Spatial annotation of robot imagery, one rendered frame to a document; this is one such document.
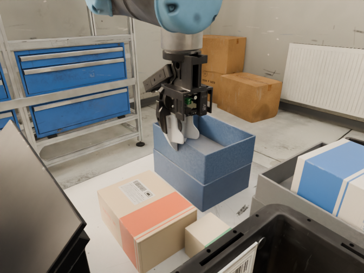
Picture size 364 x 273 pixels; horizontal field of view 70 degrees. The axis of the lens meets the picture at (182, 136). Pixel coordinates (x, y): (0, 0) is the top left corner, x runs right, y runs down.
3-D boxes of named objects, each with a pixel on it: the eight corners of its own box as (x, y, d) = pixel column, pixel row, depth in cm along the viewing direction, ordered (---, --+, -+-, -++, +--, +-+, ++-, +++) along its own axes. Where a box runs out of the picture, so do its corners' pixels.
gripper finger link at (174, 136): (178, 163, 52) (179, 121, 48) (162, 151, 56) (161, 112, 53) (190, 158, 54) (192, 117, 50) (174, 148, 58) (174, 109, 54)
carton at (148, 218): (102, 219, 53) (96, 190, 50) (151, 196, 60) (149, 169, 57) (141, 275, 42) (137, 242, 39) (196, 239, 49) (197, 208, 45)
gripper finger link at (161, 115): (160, 136, 53) (159, 93, 49) (156, 133, 54) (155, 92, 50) (179, 130, 55) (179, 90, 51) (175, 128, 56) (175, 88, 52)
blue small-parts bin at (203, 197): (154, 170, 70) (152, 148, 67) (196, 154, 78) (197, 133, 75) (202, 213, 55) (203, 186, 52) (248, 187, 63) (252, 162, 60)
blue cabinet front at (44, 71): (37, 138, 173) (13, 51, 149) (129, 112, 217) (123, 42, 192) (38, 139, 171) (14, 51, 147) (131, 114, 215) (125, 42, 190)
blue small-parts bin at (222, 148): (153, 147, 67) (151, 122, 64) (197, 132, 75) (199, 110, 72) (203, 185, 52) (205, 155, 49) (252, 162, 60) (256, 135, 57)
